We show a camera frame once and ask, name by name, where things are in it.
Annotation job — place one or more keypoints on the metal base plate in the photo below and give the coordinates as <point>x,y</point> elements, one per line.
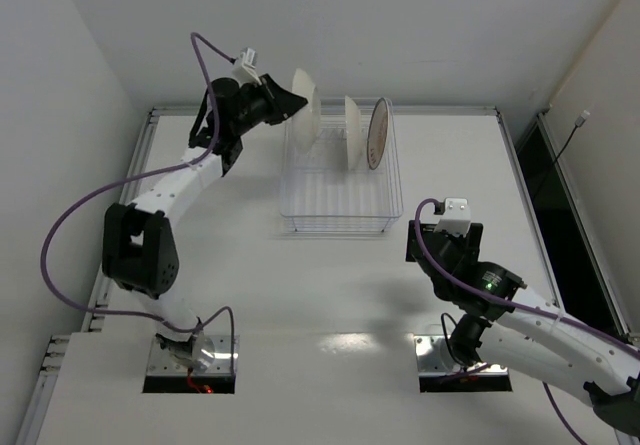
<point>205,356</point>
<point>433,360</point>

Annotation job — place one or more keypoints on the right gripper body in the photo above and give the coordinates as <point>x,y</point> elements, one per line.
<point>476,235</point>

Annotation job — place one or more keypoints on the black wall cable white plug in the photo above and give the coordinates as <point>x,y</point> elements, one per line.
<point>578,123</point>

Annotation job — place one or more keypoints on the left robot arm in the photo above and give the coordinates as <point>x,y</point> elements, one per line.
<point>139,252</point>

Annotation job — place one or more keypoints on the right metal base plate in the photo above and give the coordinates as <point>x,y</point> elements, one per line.
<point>433,360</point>

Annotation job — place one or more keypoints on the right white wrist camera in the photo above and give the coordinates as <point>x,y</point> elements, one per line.
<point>454,217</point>

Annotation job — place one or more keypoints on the white wire dish rack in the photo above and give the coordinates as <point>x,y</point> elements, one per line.
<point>320,194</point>

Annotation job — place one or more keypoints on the small floral plate orange rim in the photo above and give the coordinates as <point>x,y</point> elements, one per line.
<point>306,122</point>

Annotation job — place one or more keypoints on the white plate orange sunburst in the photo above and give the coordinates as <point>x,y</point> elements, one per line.
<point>377,133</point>

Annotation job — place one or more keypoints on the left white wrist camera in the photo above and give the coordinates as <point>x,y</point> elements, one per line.
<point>244,67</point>

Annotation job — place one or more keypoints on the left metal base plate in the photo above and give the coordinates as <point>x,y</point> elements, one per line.
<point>205,356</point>

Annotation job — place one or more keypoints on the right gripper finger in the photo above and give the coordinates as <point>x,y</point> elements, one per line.
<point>414,252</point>
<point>473,242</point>

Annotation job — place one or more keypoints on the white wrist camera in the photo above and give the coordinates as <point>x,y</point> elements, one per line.
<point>244,67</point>
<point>454,217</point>

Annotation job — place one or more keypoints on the large floral plate orange rim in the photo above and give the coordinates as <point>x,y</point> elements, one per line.
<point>354,140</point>

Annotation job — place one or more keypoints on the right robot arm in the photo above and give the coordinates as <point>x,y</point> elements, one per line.
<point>507,323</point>

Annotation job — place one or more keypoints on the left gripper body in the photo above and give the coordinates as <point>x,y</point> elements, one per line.
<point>269,97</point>

